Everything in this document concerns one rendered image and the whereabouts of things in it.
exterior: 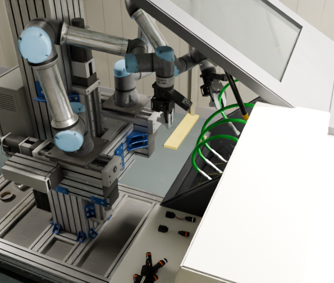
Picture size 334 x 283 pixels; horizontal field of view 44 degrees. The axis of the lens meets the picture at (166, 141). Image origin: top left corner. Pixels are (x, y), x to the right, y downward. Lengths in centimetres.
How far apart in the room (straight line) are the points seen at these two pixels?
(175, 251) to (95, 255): 110
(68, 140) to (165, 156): 200
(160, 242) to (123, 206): 131
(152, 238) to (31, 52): 82
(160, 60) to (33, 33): 47
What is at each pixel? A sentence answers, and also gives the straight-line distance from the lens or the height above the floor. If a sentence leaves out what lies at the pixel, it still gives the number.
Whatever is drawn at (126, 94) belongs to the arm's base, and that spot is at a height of 111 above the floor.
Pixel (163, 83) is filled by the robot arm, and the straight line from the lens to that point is 167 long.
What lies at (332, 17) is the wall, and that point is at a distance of 362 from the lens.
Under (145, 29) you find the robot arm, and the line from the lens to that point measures 205.
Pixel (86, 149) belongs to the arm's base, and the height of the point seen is 106.
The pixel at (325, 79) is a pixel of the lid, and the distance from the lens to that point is 164.
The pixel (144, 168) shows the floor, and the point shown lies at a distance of 355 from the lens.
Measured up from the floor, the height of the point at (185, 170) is 95.
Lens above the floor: 218
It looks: 34 degrees down
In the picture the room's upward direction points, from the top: straight up
